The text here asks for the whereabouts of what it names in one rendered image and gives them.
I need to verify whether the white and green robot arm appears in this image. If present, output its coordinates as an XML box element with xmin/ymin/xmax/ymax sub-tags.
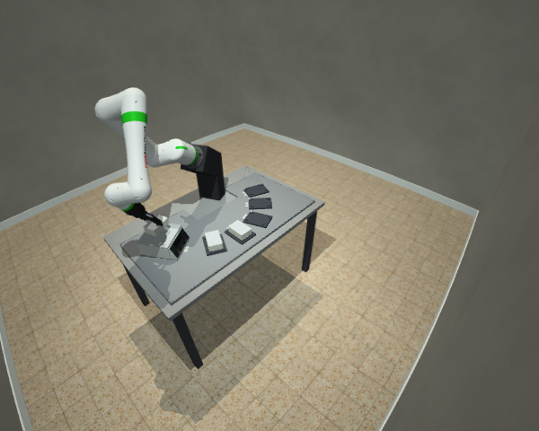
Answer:
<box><xmin>95</xmin><ymin>88</ymin><xmax>204</xmax><ymax>216</ymax></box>

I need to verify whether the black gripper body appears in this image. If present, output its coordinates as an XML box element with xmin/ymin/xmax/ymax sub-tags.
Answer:
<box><xmin>133</xmin><ymin>204</ymin><xmax>148</xmax><ymax>218</ymax></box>

